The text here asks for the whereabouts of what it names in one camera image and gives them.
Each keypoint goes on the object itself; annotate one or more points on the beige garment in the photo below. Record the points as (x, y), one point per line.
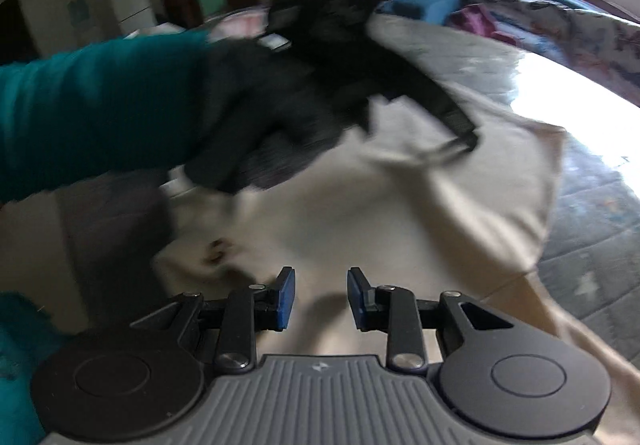
(400, 225)

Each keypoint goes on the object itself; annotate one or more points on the large butterfly print cushion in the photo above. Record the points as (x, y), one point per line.
(600, 45)

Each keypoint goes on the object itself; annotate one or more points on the person's left forearm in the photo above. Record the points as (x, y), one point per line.
(100, 115)

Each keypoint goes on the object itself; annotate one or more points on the person's left hand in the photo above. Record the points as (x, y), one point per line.
(270, 115)

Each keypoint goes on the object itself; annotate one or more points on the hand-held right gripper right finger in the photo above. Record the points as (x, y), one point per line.
(357, 300)

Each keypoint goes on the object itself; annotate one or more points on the grey quilted star table cover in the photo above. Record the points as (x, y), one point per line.
(592, 235)

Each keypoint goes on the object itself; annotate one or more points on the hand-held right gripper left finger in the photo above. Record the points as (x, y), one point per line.
(285, 299)

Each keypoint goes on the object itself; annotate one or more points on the magenta robe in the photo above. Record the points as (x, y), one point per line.
(475, 22)

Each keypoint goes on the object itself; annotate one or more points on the person's teal top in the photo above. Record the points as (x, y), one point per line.
(25, 365)

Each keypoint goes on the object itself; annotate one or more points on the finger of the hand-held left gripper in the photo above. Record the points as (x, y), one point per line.
(440, 110)

